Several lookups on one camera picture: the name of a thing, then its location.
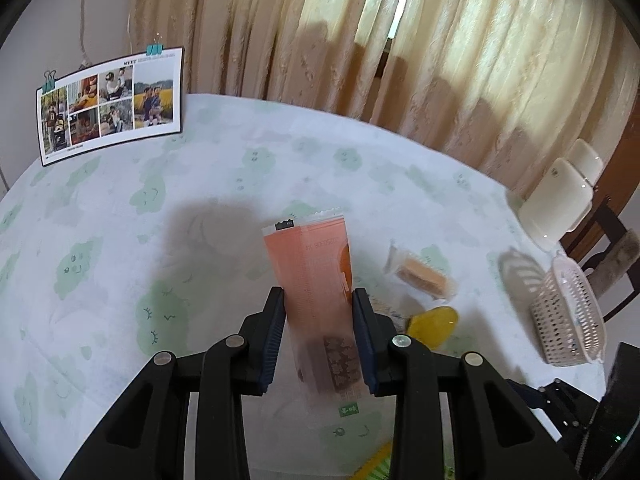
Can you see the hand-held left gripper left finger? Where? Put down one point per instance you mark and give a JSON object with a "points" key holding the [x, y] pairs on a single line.
{"points": [[272, 340]]}

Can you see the orange translucent snack packet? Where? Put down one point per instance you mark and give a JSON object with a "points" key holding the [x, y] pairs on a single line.
{"points": [[315, 285]]}

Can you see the green peanut packet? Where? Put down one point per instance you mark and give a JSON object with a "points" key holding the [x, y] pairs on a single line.
{"points": [[377, 465]]}

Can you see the pale green printed tablecloth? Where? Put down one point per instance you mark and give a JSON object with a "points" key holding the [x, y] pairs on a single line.
{"points": [[150, 260]]}

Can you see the photo collage card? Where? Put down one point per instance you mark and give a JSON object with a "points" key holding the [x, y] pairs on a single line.
{"points": [[110, 105]]}

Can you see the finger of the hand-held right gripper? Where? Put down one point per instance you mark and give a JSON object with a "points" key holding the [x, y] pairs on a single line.
{"points": [[560, 405]]}

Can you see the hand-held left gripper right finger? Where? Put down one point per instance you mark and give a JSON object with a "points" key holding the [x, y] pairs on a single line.
{"points": [[362, 345]]}

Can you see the beige curtain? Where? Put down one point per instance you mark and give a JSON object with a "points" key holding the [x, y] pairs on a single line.
{"points": [[300, 35]]}

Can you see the dark wooden chair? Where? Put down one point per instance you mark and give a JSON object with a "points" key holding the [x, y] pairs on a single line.
{"points": [[610, 230]]}

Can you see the teal binder clip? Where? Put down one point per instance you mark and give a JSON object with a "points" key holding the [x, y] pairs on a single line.
{"points": [[49, 80], [154, 49]]}

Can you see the yellow jelly cup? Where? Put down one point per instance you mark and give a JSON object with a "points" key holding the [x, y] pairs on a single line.
{"points": [[435, 322]]}

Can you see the clear brown cake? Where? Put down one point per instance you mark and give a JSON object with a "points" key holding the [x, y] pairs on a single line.
{"points": [[422, 275]]}

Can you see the white thermos jug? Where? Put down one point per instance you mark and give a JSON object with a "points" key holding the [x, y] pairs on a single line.
{"points": [[555, 195]]}

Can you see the white plastic basket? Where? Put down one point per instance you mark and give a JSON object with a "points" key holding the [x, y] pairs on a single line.
{"points": [[565, 310]]}

